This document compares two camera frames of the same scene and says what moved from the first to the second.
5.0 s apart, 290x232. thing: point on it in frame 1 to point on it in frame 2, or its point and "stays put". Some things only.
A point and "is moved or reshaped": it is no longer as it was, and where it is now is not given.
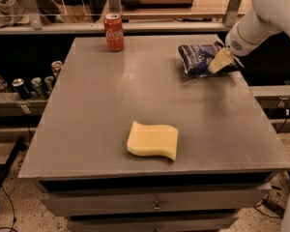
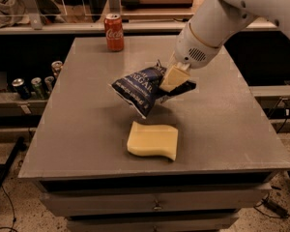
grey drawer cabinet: [226, 156] stays put
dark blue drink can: [20, 88] stays put
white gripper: [236, 43] to [192, 49]
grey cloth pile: [8, 8] stays put
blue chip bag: [195, 60] is moved or reshaped
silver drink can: [49, 81] stays put
